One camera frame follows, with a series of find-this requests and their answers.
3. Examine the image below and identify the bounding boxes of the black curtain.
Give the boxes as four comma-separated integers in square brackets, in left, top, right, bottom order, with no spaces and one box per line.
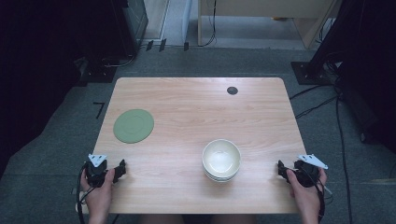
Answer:
[311,0,396,153]
[0,0,129,178]

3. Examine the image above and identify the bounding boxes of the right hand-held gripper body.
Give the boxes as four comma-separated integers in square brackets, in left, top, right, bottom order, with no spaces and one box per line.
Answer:
[293,154,329,189]

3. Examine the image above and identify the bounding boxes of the black floor cable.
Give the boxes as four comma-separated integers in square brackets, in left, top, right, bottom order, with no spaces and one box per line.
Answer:
[294,94,340,119]
[334,92,354,224]
[289,83,331,101]

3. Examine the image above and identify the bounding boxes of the black hanging cable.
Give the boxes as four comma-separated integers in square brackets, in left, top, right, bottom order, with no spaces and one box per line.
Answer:
[199,0,218,49]

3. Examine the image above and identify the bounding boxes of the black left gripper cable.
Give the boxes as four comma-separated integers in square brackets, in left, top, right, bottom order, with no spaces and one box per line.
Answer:
[75,163,94,224]

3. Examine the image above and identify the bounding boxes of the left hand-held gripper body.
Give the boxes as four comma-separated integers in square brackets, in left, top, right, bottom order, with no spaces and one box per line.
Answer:
[84,153,109,189]

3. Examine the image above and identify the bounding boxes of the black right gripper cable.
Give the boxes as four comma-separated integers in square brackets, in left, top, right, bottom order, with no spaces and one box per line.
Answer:
[306,169,327,224]

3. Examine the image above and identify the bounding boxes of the black metal stand base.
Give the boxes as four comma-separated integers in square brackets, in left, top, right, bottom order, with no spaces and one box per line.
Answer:
[79,61,119,84]
[290,60,335,86]

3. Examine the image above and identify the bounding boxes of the green round plate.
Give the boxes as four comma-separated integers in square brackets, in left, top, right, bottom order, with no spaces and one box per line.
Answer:
[112,108,155,145]

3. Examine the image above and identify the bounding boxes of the light wooden desk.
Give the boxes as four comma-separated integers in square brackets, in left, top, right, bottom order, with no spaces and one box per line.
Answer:
[197,0,341,50]

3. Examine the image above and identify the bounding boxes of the person's left hand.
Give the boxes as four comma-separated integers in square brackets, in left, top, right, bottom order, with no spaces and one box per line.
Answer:
[79,167,117,217]

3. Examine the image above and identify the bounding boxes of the person's right hand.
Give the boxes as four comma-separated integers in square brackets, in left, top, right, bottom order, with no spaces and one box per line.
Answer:
[285,167,328,217]

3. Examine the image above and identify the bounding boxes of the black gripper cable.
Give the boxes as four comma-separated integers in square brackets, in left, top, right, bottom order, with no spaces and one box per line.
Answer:
[306,169,327,224]
[75,163,94,224]

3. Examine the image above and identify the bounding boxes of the cream white bowl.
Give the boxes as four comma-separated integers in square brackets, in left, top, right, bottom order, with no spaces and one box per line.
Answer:
[204,170,241,184]
[201,138,242,179]

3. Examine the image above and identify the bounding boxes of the dark glass cabinet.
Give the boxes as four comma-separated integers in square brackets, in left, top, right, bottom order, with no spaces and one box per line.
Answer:
[120,0,149,56]

